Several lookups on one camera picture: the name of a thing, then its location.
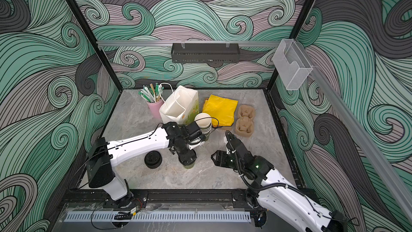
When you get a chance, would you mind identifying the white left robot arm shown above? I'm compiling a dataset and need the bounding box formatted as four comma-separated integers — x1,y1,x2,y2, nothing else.
86,122,206,208

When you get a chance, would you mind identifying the clear acrylic wall pocket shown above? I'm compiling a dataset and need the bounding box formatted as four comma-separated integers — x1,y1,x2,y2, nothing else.
272,39,313,91

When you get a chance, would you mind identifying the black cage frame post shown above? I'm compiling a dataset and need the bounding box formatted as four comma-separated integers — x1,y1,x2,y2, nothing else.
65,0,123,93

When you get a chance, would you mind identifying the aluminium wall rail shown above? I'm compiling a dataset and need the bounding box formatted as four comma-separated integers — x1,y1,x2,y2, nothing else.
96,40,280,48

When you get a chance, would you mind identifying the pink holder cup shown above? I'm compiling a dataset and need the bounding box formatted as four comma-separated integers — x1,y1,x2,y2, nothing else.
147,99,164,119

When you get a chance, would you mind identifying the green paper cup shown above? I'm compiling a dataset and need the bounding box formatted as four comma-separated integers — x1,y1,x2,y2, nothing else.
183,163,195,169

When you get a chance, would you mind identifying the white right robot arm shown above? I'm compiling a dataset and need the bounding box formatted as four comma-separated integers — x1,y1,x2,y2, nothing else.
211,131,360,232

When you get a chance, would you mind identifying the black cup lid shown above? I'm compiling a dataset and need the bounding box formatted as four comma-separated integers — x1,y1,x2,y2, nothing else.
179,152,197,166

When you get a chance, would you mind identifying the stack of black cup lids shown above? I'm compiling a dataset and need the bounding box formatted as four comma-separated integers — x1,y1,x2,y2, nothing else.
144,150,163,169

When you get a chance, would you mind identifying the white green paper bag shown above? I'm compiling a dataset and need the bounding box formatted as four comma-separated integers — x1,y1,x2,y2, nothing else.
159,85,200,125

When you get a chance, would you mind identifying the stack of green paper cups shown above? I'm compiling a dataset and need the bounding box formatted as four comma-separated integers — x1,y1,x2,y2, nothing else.
195,113,212,141

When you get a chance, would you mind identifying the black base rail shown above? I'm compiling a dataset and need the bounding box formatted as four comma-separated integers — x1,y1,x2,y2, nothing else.
62,189,269,209

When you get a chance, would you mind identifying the yellow paper napkin stack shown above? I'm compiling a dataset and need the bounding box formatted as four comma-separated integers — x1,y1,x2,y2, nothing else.
202,95,238,127

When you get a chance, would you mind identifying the brown pulp cup carrier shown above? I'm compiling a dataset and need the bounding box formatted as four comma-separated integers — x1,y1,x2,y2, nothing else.
235,105,256,137

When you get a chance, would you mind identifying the black wall shelf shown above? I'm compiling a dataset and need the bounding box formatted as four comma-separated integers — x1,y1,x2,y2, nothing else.
171,44,240,63

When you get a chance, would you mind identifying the white slotted cable duct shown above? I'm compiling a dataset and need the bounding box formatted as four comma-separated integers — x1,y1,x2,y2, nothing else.
64,211,251,222

